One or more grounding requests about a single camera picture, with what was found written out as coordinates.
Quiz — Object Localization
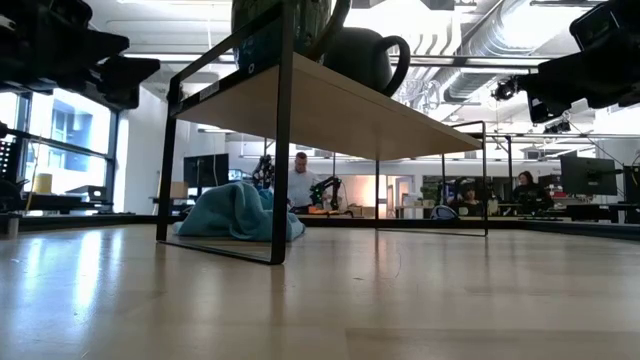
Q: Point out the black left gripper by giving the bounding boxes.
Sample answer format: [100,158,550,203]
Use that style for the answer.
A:
[0,0,162,111]

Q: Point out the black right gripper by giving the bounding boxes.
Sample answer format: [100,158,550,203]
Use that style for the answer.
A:
[517,43,640,125]

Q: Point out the black mug with green inside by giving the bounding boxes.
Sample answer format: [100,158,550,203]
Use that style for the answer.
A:
[322,26,412,98]

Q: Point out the teal glazed ceramic bowl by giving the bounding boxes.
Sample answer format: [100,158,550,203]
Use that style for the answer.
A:
[230,0,352,74]

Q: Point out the black computer monitor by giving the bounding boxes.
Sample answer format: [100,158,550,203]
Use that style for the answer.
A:
[183,153,231,189]
[558,154,620,197]

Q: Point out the person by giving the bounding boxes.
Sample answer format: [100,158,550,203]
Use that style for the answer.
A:
[448,181,497,218]
[286,151,322,215]
[511,170,555,217]

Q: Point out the black overhead rig bar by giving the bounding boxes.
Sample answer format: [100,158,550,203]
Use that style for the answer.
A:
[389,52,551,70]

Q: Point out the yellow cylinder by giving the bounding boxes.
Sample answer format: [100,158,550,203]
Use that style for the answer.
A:
[32,172,54,196]

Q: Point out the white round object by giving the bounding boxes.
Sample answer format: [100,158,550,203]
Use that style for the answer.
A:
[429,204,459,221]

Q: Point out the teal cloth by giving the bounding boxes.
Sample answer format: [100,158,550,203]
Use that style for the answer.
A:
[172,180,307,244]

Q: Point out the black ceiling camera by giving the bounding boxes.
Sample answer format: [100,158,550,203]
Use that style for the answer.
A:
[491,74,521,103]
[542,119,572,135]

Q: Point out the silver ventilation duct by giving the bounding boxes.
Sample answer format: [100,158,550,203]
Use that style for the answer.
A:
[409,0,536,106]

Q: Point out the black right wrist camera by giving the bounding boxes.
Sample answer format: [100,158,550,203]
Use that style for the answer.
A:
[568,0,640,51]

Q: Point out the black table frame rails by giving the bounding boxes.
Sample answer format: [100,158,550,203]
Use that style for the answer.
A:
[19,213,640,242]

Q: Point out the wooden shelf with black frame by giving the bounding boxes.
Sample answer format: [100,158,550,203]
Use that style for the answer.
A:
[155,0,489,266]

